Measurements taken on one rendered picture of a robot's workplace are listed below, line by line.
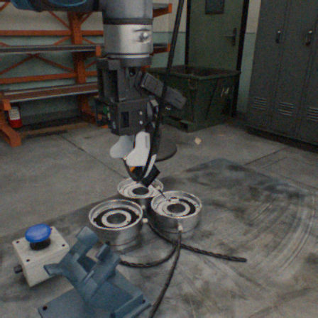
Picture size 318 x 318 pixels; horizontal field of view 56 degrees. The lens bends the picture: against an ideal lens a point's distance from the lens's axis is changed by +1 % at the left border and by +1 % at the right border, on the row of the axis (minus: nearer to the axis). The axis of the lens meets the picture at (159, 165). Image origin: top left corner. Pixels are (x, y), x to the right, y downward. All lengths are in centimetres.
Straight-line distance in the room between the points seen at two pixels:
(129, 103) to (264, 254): 36
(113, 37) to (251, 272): 43
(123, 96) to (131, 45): 7
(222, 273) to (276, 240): 15
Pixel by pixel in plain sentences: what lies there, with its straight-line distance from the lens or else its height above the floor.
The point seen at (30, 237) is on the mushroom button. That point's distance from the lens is 52.
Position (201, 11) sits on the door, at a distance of 487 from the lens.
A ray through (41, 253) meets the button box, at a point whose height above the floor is 85.
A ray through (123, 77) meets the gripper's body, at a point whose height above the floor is 110.
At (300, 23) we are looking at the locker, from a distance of 342.
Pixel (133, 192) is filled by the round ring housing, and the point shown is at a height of 82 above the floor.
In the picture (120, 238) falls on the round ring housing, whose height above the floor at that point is 82.
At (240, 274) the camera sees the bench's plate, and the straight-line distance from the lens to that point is 55.
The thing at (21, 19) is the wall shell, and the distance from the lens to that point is 434.
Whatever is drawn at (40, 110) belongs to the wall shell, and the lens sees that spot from 446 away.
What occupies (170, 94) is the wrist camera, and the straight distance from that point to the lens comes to 53.
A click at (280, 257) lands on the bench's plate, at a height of 80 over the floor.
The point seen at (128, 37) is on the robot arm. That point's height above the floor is 116.
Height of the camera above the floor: 117
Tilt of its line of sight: 25 degrees down
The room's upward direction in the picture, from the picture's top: straight up
